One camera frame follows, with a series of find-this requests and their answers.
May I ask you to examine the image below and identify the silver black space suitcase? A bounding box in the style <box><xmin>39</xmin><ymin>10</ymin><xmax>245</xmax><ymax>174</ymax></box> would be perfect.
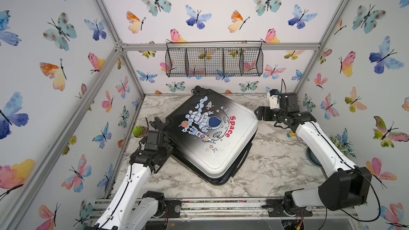
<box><xmin>163</xmin><ymin>86</ymin><xmax>258</xmax><ymax>186</ymax></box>

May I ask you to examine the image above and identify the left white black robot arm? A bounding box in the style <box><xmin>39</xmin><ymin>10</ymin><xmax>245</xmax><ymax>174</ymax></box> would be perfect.
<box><xmin>85</xmin><ymin>121</ymin><xmax>174</xmax><ymax>230</ymax></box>

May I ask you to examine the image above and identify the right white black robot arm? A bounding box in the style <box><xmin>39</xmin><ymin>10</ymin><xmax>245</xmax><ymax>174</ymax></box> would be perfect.
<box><xmin>255</xmin><ymin>89</ymin><xmax>374</xmax><ymax>216</ymax></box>

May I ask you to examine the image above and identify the small succulent in white pot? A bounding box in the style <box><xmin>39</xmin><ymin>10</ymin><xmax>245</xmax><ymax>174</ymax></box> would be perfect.
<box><xmin>133</xmin><ymin>126</ymin><xmax>148</xmax><ymax>138</ymax></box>

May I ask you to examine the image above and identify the blue yellow garden rake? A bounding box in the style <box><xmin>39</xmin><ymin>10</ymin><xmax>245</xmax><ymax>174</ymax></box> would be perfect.
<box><xmin>287</xmin><ymin>132</ymin><xmax>297</xmax><ymax>138</ymax></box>

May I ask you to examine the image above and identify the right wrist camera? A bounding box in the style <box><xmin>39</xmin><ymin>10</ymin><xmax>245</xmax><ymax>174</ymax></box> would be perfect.
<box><xmin>267</xmin><ymin>89</ymin><xmax>280</xmax><ymax>109</ymax></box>

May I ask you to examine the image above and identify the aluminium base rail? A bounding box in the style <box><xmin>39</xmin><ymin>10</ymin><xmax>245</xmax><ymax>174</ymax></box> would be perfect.
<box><xmin>86</xmin><ymin>197</ymin><xmax>360</xmax><ymax>221</ymax></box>

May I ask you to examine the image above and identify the black wire wall basket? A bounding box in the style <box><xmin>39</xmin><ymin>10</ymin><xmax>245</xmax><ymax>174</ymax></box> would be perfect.
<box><xmin>162</xmin><ymin>40</ymin><xmax>264</xmax><ymax>78</ymax></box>

